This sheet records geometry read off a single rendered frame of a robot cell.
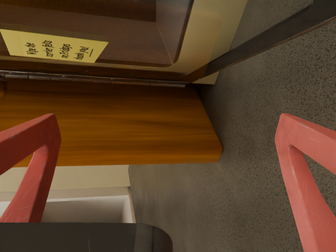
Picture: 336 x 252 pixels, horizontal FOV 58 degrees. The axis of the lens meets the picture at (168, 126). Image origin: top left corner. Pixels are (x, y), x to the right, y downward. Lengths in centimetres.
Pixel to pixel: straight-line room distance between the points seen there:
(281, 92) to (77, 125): 26
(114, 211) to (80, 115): 108
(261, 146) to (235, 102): 8
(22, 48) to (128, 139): 19
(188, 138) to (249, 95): 11
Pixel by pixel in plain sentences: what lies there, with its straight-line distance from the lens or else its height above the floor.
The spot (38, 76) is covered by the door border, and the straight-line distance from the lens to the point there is 42.
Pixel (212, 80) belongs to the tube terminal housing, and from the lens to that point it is 47.
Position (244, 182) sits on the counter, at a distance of 40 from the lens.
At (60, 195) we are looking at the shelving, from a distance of 132.
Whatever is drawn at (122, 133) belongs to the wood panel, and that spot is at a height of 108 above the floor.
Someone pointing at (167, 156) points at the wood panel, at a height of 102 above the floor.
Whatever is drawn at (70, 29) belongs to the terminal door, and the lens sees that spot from 23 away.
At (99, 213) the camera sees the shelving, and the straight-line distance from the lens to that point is 150.
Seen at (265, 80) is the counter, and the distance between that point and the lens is 37.
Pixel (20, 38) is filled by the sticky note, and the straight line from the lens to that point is 26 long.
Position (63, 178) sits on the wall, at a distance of 128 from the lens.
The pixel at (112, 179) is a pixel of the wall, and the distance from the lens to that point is 130.
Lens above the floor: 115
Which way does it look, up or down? 17 degrees down
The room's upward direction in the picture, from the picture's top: 89 degrees counter-clockwise
